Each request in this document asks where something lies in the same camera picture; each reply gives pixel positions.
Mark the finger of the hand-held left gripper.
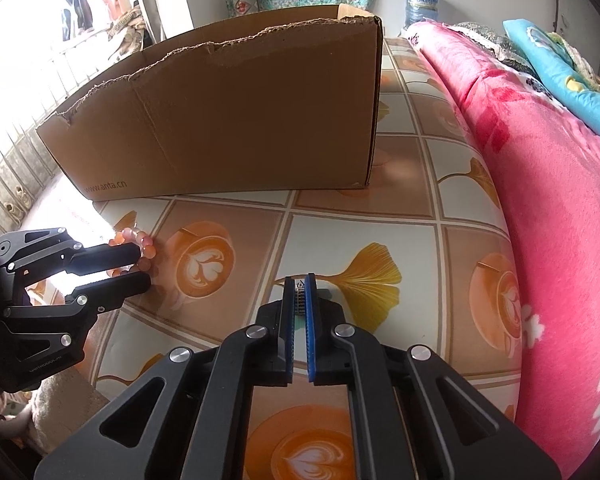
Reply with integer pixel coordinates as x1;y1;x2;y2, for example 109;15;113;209
2;272;153;318
0;226;142;286

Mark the patterned draped cloth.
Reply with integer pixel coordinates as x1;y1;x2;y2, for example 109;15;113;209
105;7;146;53

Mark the orange pink beaded bracelet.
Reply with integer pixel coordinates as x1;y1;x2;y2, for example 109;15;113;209
107;227;157;281

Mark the pink fleece blanket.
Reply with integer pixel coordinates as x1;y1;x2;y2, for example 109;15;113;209
407;19;600;480

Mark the person's left forearm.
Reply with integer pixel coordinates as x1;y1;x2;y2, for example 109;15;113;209
0;391;33;428

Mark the grey pillow red print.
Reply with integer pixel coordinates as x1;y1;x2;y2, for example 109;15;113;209
226;0;262;16

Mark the coffee print tablecloth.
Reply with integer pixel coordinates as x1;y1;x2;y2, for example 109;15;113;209
20;35;523;480

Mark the white fluffy towel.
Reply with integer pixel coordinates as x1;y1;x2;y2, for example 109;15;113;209
27;372;113;456

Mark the metal window railing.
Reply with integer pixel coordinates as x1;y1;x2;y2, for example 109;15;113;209
0;25;146;241

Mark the torn brown cardboard box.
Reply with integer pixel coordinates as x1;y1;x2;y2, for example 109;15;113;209
36;4;383;200

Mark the turquoise blanket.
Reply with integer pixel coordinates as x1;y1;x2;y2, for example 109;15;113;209
502;19;600;158

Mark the grey floral quilt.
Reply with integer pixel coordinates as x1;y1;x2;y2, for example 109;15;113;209
450;22;543;86

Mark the dark hanging jacket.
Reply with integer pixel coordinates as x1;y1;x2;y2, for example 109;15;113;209
62;0;95;41

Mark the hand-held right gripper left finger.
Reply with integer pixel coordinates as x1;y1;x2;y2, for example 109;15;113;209
35;275;297;480

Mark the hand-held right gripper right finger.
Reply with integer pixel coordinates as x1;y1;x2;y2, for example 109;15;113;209
304;272;563;480

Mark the blue water jug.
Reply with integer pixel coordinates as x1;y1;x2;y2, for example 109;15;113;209
405;0;440;27

